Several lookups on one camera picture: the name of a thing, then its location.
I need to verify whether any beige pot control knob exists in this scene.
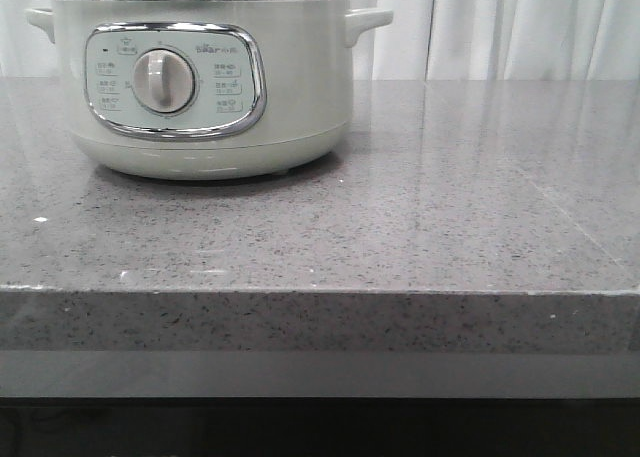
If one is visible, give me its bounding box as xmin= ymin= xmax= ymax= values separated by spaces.
xmin=133 ymin=48 xmax=195 ymax=114

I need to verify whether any pale green electric pot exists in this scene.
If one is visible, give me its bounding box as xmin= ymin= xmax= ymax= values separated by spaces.
xmin=25 ymin=0 xmax=394 ymax=180

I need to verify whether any white curtain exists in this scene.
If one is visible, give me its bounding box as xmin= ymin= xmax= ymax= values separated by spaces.
xmin=1 ymin=0 xmax=639 ymax=80

